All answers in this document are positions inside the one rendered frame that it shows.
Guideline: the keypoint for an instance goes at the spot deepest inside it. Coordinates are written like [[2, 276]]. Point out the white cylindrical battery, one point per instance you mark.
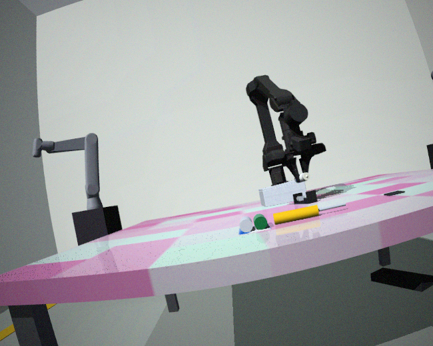
[[303, 177]]

